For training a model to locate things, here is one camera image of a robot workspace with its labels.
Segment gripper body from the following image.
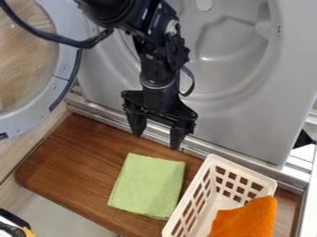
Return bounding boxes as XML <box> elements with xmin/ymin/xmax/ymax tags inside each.
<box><xmin>120</xmin><ymin>81</ymin><xmax>200</xmax><ymax>136</ymax></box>

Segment green cloth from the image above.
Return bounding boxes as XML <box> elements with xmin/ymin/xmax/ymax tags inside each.
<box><xmin>106</xmin><ymin>152</ymin><xmax>187</xmax><ymax>221</ymax></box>

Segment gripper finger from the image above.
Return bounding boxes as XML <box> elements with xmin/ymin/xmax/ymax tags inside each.
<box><xmin>123</xmin><ymin>108</ymin><xmax>149</xmax><ymax>138</ymax></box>
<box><xmin>168</xmin><ymin>121</ymin><xmax>191</xmax><ymax>151</ymax></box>

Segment white basket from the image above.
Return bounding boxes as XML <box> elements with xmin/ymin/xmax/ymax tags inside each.
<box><xmin>160</xmin><ymin>153</ymin><xmax>279</xmax><ymax>237</ymax></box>

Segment orange cloth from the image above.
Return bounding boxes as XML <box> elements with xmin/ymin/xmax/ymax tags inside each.
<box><xmin>207</xmin><ymin>194</ymin><xmax>279</xmax><ymax>237</ymax></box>

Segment washing machine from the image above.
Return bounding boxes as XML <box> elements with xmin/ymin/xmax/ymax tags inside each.
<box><xmin>0</xmin><ymin>0</ymin><xmax>317</xmax><ymax>167</ymax></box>

